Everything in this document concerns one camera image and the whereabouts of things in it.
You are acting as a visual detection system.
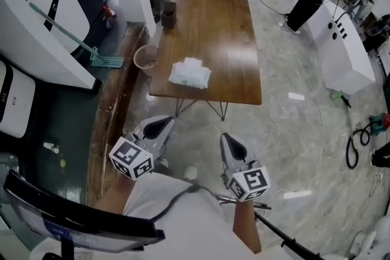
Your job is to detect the white plastic bag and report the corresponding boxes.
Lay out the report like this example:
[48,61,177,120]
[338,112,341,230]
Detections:
[168,57,213,91]

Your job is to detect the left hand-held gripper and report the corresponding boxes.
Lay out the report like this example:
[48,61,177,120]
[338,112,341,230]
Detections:
[108,114,176,182]

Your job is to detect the teal flat mop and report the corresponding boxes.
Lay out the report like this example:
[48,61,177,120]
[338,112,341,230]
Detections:
[29,2,125,70]

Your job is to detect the black cable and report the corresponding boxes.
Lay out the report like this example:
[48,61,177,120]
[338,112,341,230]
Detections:
[146,182,235,222]
[213,194,308,252]

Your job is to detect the person's left forearm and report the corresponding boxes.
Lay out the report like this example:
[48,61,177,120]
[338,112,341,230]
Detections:
[91,172,140,217]

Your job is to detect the white cabinet with black holes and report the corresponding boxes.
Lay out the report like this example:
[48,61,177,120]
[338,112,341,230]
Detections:
[304,0,376,96]

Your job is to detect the black hose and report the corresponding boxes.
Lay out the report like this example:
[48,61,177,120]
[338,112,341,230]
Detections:
[346,127,372,170]

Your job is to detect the white slanted partition panel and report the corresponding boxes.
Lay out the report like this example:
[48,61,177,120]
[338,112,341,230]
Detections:
[0,0,103,92]

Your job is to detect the red fire extinguisher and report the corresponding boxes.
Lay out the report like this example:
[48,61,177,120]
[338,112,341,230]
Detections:
[103,5,118,29]

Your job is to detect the green and red vacuum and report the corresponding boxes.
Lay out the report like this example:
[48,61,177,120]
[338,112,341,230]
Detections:
[369,112,390,136]

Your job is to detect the pink plastic wastebasket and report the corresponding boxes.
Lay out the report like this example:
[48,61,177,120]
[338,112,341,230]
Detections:
[133,45,158,77]

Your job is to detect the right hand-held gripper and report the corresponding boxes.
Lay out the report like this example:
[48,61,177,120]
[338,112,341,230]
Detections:
[219,132,271,203]

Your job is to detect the brown wooden curved ledge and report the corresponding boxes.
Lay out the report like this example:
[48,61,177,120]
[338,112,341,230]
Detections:
[85,23,150,208]

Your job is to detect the person's white shirt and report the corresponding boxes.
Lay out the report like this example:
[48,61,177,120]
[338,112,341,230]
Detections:
[30,172,293,260]

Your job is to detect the black metal table legs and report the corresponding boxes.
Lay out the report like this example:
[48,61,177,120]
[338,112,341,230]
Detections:
[174,97,229,122]

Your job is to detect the white air purifier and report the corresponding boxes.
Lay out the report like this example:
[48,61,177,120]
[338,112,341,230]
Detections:
[0,59,37,139]

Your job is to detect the white and black machine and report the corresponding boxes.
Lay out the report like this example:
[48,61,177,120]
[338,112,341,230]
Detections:
[18,0,106,55]

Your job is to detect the green plastic floor tool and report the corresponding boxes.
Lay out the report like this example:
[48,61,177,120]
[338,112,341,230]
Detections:
[330,90,353,109]

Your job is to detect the person's right forearm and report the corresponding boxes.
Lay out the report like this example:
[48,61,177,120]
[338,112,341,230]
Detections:
[233,199,263,255]

